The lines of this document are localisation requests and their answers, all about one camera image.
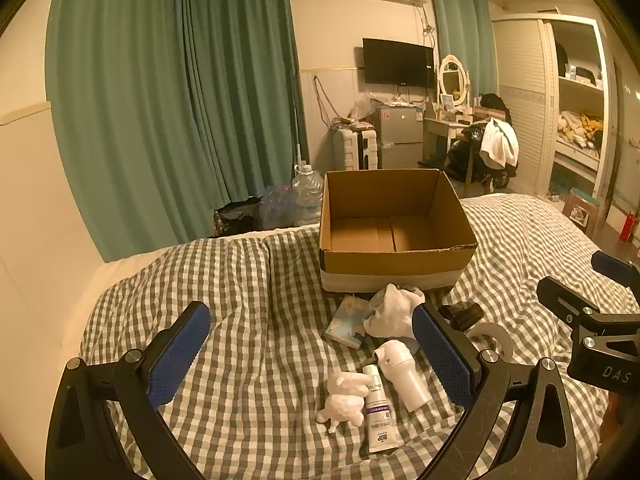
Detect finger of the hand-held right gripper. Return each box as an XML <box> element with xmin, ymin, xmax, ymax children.
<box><xmin>591</xmin><ymin>250</ymin><xmax>640</xmax><ymax>288</ymax></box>
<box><xmin>536</xmin><ymin>276</ymin><xmax>601</xmax><ymax>331</ymax></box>

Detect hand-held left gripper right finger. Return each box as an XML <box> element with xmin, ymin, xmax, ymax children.
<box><xmin>411</xmin><ymin>301</ymin><xmax>586</xmax><ymax>480</ymax></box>

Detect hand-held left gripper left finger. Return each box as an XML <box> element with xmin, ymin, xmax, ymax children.
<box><xmin>47</xmin><ymin>301</ymin><xmax>212</xmax><ymax>480</ymax></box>

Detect white spray bottle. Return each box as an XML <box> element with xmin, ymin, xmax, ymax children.
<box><xmin>374</xmin><ymin>340</ymin><xmax>432</xmax><ymax>413</ymax></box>

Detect white tape roll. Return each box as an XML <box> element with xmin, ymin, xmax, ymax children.
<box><xmin>467</xmin><ymin>322</ymin><xmax>515</xmax><ymax>358</ymax></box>

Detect white sock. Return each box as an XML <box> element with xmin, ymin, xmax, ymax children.
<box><xmin>362</xmin><ymin>283</ymin><xmax>426</xmax><ymax>339</ymax></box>

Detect white cream tube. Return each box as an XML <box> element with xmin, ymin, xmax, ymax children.
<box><xmin>361</xmin><ymin>364</ymin><xmax>400</xmax><ymax>456</ymax></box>

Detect blue tissue packet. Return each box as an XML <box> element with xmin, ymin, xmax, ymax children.
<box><xmin>325</xmin><ymin>296</ymin><xmax>373</xmax><ymax>350</ymax></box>

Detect white animal figurine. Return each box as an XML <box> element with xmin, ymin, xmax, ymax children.
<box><xmin>317</xmin><ymin>371</ymin><xmax>371</xmax><ymax>435</ymax></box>

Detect brown cardboard box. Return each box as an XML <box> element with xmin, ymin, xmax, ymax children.
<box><xmin>319</xmin><ymin>169</ymin><xmax>478</xmax><ymax>293</ymax></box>

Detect green topped plastic stool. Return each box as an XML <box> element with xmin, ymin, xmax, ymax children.
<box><xmin>562</xmin><ymin>187</ymin><xmax>601</xmax><ymax>233</ymax></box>

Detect grey checkered blanket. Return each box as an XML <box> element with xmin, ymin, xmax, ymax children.
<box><xmin>80</xmin><ymin>192</ymin><xmax>640</xmax><ymax>480</ymax></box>

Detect pile of yellow clothes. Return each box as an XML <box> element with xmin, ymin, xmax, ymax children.
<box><xmin>557</xmin><ymin>110</ymin><xmax>603</xmax><ymax>148</ymax></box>

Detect black floor bag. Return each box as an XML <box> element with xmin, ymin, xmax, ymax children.
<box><xmin>214</xmin><ymin>200</ymin><xmax>263</xmax><ymax>238</ymax></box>

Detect wooden chair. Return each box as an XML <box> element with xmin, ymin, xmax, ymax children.
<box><xmin>450</xmin><ymin>105</ymin><xmax>518</xmax><ymax>196</ymax></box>

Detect white garment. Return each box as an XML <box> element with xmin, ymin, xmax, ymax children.
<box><xmin>480</xmin><ymin>117</ymin><xmax>520</xmax><ymax>170</ymax></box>

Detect crumpled clear plastic bottle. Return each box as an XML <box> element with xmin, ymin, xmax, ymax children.
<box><xmin>260</xmin><ymin>185</ymin><xmax>296</xmax><ymax>231</ymax></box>

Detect black garment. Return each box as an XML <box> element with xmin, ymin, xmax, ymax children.
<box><xmin>447</xmin><ymin>122</ymin><xmax>488</xmax><ymax>181</ymax></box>

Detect white louvred wardrobe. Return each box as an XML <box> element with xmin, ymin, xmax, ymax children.
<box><xmin>492</xmin><ymin>12</ymin><xmax>618</xmax><ymax>231</ymax></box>

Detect large clear water bottle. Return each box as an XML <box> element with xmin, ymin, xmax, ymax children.
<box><xmin>291</xmin><ymin>162</ymin><xmax>323</xmax><ymax>227</ymax></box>

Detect white dressing table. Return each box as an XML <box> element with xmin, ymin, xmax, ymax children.
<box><xmin>422</xmin><ymin>105</ymin><xmax>483</xmax><ymax>161</ymax></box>

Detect white suitcase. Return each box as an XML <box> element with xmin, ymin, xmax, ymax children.
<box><xmin>333</xmin><ymin>127</ymin><xmax>380</xmax><ymax>171</ymax></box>

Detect silver small fridge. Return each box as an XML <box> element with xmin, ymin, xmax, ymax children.
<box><xmin>377</xmin><ymin>105</ymin><xmax>425</xmax><ymax>170</ymax></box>

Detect white oval vanity mirror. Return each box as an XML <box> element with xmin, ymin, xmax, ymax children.
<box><xmin>437</xmin><ymin>55</ymin><xmax>471</xmax><ymax>108</ymax></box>

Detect green curtain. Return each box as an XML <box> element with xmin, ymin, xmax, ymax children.
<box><xmin>427</xmin><ymin>0</ymin><xmax>501</xmax><ymax>106</ymax></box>
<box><xmin>45</xmin><ymin>0</ymin><xmax>251</xmax><ymax>263</ymax></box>
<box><xmin>175</xmin><ymin>0</ymin><xmax>308</xmax><ymax>201</ymax></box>

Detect clear plastic bag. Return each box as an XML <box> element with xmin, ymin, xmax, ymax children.
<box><xmin>330</xmin><ymin>100</ymin><xmax>381</xmax><ymax>131</ymax></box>

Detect wall cables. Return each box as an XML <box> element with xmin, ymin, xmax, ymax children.
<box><xmin>312</xmin><ymin>75</ymin><xmax>341</xmax><ymax>126</ymax></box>

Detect black wall television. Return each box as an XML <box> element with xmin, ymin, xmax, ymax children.
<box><xmin>362</xmin><ymin>38</ymin><xmax>435</xmax><ymax>88</ymax></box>

